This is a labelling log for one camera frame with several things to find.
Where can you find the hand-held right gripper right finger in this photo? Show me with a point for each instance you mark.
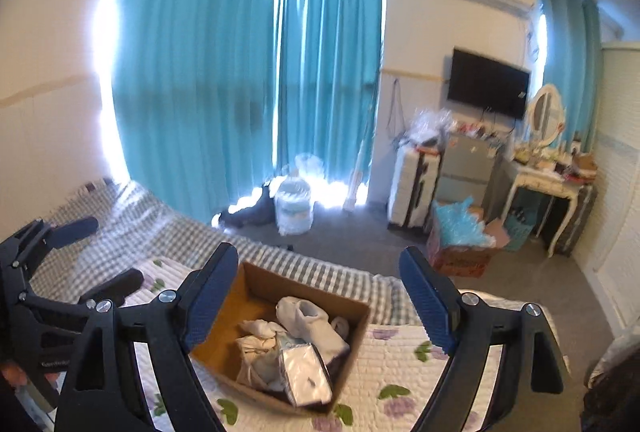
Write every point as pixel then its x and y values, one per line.
pixel 425 302

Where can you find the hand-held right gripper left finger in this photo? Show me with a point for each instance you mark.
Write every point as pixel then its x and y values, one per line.
pixel 210 297

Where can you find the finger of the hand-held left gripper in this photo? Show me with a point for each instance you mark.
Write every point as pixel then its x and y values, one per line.
pixel 122 283
pixel 75 229

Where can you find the brown cardboard box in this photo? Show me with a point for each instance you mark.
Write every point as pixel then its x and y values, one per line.
pixel 230 342

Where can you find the white cloth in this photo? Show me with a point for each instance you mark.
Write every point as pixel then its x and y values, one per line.
pixel 257 352

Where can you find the white sock with green trim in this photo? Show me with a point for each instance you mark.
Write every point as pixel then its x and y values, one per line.
pixel 341 324

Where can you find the floral tissue pack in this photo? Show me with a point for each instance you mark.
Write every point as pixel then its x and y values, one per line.
pixel 305 374

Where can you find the person's left hand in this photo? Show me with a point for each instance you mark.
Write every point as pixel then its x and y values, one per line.
pixel 10 372

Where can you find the printed cardboard box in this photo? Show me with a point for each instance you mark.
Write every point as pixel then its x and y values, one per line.
pixel 460 259

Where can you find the floral quilted bedspread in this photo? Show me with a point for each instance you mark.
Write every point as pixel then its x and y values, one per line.
pixel 395 367

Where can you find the grey checked bed sheet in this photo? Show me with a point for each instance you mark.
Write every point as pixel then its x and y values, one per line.
pixel 300 262

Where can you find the white suitcase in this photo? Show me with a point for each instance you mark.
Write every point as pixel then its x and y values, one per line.
pixel 407 187

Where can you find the teal basket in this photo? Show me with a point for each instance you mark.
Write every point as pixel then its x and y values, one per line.
pixel 520 229

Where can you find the large water bottle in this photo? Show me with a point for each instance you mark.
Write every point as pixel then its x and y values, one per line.
pixel 294 207

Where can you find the grey mini fridge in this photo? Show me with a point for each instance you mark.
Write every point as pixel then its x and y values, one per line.
pixel 470 171

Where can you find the white dressing table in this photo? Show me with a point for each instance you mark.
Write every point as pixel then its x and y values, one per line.
pixel 537 182

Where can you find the white plastic bag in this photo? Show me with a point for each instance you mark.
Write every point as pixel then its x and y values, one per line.
pixel 309 164

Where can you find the dark suitcase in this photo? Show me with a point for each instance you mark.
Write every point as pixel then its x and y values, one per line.
pixel 580 222

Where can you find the clear plastic bag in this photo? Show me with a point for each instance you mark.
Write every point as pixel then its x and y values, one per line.
pixel 430 126

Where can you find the wide teal curtain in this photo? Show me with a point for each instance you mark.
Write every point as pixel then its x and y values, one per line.
pixel 195 61

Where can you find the stack of books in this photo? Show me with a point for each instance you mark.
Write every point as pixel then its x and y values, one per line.
pixel 582 166

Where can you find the dark patterned cloth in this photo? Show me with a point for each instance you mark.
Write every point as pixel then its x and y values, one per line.
pixel 612 397

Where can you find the white slatted wardrobe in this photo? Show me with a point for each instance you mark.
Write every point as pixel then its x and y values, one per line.
pixel 615 187

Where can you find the oval vanity mirror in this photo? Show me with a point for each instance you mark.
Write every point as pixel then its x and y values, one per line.
pixel 545 114

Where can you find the narrow teal curtain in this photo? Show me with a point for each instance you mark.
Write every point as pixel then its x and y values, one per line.
pixel 330 71

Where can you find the teal curtain with eyelets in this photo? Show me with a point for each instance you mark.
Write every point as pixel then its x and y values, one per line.
pixel 570 61

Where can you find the black wall television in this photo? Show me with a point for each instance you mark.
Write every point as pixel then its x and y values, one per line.
pixel 487 84

